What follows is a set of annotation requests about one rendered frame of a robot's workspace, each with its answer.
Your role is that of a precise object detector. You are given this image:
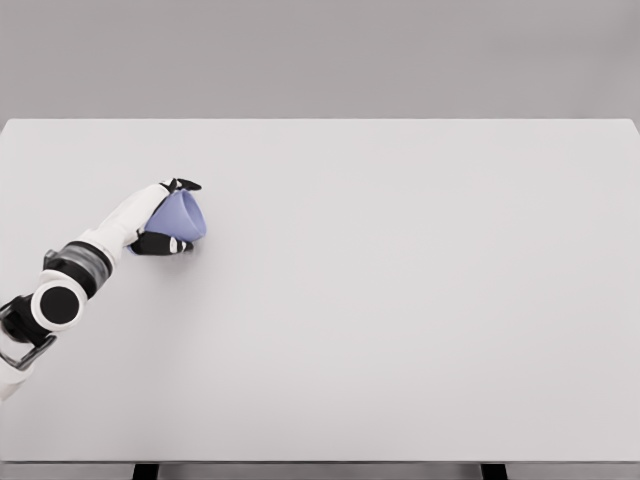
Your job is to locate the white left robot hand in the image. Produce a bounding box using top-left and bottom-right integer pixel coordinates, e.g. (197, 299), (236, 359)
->
(102, 177), (203, 257)

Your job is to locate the lavender blue cup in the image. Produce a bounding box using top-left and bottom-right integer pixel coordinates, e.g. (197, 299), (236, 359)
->
(126, 191), (209, 254)

